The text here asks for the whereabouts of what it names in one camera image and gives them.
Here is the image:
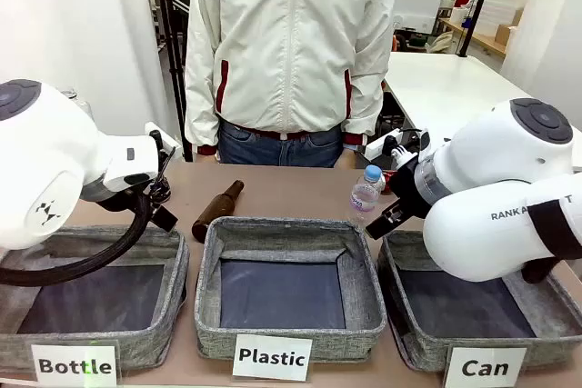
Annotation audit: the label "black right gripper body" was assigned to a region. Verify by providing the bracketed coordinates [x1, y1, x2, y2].
[386, 158, 432, 222]

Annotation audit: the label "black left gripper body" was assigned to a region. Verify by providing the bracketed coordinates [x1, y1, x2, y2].
[144, 176, 174, 215]

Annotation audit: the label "clear plastic water bottle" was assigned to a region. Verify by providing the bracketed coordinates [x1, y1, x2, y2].
[348, 164, 387, 226]

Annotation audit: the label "brown glass beer bottle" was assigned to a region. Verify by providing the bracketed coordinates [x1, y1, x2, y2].
[190, 180, 246, 243]

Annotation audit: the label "person's left forearm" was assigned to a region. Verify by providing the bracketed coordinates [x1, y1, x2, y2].
[341, 60, 393, 152]

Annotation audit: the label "person's right forearm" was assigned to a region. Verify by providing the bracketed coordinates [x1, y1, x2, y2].
[184, 60, 223, 156]

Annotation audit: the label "grey fabric basket labelled Bottle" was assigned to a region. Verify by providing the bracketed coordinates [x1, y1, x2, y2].
[0, 224, 191, 372]

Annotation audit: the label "grey fabric basket labelled Can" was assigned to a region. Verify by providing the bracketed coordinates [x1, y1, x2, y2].
[376, 229, 582, 373]

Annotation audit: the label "grey fabric basket labelled Plastic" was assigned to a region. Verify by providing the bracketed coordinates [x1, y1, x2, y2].
[194, 216, 388, 363]

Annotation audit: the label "white Can label card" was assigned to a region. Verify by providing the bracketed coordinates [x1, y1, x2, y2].
[444, 345, 529, 388]

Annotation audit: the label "blue jeans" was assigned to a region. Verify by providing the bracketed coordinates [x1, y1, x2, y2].
[216, 118, 346, 169]

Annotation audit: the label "white Bottle label card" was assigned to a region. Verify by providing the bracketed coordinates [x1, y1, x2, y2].
[30, 343, 119, 387]

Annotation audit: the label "white Plastic label card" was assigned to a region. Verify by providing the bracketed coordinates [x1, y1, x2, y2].
[232, 333, 314, 382]

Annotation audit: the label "brown cardboard box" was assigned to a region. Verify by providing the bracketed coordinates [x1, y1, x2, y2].
[494, 23, 524, 45]

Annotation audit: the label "white monitor back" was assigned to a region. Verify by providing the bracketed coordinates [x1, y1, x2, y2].
[392, 0, 447, 33]

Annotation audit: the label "person in white jacket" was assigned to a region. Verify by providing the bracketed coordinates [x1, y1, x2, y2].
[184, 0, 397, 156]

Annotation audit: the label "stack of white boxes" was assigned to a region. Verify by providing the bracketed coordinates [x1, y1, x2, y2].
[467, 0, 529, 40]

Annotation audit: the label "black slanted pole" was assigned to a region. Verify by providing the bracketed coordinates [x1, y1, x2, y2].
[457, 0, 497, 58]

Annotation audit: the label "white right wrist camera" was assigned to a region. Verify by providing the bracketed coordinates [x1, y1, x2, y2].
[365, 132, 404, 158]

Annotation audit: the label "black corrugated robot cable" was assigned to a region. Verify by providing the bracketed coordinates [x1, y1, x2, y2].
[0, 194, 155, 288]

